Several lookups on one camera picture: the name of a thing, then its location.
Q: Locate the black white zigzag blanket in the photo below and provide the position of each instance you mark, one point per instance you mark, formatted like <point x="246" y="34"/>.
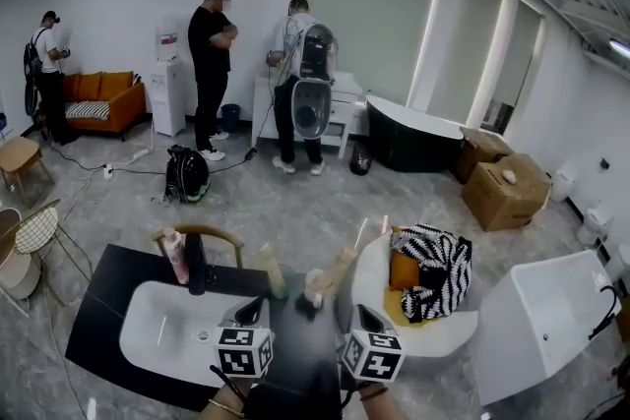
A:
<point x="438" y="270"/>

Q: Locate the black vanity counter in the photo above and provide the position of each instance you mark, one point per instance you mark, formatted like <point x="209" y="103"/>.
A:
<point x="305" y="359"/>

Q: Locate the wooden curved-back chair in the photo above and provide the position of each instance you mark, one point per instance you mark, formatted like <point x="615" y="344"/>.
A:
<point x="207" y="228"/>

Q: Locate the orange sofa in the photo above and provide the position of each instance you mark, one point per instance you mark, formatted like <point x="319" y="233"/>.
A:
<point x="128" y="103"/>

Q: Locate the orange cushion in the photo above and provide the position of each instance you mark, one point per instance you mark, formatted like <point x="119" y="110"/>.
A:
<point x="403" y="270"/>

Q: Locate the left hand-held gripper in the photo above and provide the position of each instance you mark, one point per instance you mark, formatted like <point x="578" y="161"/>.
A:
<point x="241" y="354"/>

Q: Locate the black wall socket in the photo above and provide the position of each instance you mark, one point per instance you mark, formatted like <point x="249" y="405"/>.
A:
<point x="605" y="163"/>

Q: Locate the white water dispenser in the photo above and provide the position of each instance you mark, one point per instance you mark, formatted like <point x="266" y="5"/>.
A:
<point x="167" y="98"/>

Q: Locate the round sink drain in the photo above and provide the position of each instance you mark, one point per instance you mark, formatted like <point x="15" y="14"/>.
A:
<point x="202" y="336"/>

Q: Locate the long ceiling light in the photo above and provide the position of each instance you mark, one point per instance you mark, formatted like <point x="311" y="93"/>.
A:
<point x="621" y="48"/>

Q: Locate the large round beige table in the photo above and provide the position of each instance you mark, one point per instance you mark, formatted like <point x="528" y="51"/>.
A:
<point x="7" y="231"/>

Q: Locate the white ceramic mug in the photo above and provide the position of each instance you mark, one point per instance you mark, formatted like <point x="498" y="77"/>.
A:
<point x="311" y="282"/>

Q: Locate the small white power strip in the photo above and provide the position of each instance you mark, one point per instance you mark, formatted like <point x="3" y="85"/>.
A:
<point x="107" y="171"/>

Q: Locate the narrow grey roller blind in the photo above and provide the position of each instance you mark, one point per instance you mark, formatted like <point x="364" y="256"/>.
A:
<point x="467" y="44"/>
<point x="519" y="54"/>

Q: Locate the black power adapter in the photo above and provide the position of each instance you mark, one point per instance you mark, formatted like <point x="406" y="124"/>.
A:
<point x="250" y="153"/>

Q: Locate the white pedal bin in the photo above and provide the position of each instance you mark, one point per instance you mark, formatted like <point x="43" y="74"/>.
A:
<point x="563" y="182"/>
<point x="619" y="263"/>
<point x="594" y="226"/>

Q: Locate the white cabinet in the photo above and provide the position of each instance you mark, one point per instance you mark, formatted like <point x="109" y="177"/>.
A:
<point x="344" y="88"/>

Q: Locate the white sink basin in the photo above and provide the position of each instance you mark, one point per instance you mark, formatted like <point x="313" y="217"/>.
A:
<point x="162" y="329"/>

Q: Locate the pink bottle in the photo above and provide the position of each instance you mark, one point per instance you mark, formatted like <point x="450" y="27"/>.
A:
<point x="174" y="256"/>

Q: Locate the striped seat cushion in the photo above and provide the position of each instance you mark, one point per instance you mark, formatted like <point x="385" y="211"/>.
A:
<point x="88" y="110"/>

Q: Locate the dark green bathtub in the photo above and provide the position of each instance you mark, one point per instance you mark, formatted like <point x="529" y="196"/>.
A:
<point x="403" y="138"/>

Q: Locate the white shell chair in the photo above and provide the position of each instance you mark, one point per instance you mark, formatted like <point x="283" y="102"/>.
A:
<point x="369" y="270"/>

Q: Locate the brown wristband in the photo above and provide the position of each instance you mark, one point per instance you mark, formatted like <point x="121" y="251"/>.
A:
<point x="374" y="392"/>

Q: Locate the dark blue waste bin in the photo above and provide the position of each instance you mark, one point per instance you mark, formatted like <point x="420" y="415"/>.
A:
<point x="231" y="118"/>

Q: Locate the grey dome equipment backpack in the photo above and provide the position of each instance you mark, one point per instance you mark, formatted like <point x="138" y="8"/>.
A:
<point x="310" y="108"/>

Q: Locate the small white oval object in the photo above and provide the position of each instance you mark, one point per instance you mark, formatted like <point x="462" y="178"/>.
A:
<point x="509" y="177"/>

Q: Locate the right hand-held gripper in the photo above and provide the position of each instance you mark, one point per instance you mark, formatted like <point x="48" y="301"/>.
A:
<point x="374" y="359"/>

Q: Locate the black mesh bin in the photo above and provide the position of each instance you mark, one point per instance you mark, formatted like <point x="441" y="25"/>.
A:
<point x="361" y="160"/>

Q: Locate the black basin faucet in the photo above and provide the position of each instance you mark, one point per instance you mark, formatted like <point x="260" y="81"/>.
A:
<point x="197" y="265"/>

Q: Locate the long white power strip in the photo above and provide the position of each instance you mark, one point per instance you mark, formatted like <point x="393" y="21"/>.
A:
<point x="140" y="156"/>

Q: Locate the black glossy backpack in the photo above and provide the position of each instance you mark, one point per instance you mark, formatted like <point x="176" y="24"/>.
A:
<point x="189" y="174"/>

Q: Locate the small cardboard box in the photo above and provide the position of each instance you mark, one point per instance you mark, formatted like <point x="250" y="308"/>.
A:
<point x="487" y="147"/>

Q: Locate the person's left forearm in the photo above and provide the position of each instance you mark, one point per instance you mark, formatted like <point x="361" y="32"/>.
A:
<point x="229" y="391"/>

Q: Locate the large cardboard box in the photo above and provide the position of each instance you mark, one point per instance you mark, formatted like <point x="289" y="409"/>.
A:
<point x="497" y="201"/>

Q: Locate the white rectangular tub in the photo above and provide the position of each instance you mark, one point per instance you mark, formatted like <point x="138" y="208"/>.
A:
<point x="541" y="310"/>

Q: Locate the clear water dispenser bottle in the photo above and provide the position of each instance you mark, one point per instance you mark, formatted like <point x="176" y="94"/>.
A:
<point x="166" y="39"/>

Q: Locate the black curved tub faucet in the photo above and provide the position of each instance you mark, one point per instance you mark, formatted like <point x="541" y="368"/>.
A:
<point x="612" y="290"/>

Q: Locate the wooden side table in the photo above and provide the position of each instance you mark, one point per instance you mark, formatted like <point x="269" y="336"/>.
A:
<point x="19" y="152"/>

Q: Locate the person's right forearm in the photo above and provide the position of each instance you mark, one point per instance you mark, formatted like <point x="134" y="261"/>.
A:
<point x="384" y="410"/>

